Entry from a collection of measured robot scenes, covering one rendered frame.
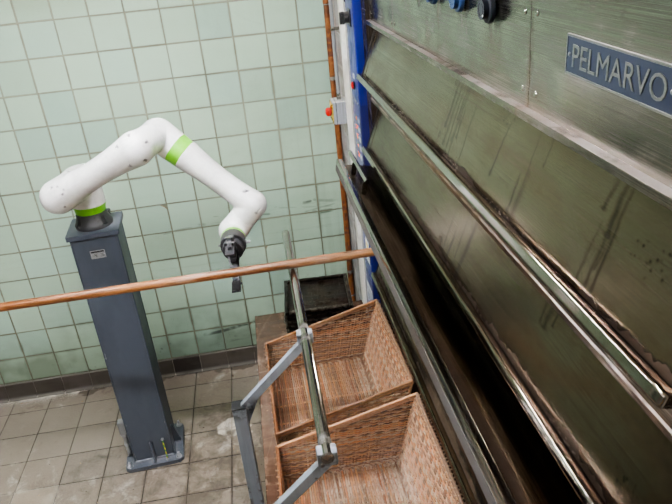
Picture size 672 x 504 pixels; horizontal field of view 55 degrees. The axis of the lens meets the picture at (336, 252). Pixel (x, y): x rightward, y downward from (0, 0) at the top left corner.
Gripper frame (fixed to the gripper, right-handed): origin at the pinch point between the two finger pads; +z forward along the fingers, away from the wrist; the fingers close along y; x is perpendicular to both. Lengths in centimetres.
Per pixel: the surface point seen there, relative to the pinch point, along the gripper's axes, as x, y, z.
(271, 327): -8, 61, -60
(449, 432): -54, 23, 66
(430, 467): -50, 42, 58
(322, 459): -19, 3, 89
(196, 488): 35, 119, -28
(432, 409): -52, 24, 55
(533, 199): -56, -59, 107
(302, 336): -19.2, 1.8, 42.2
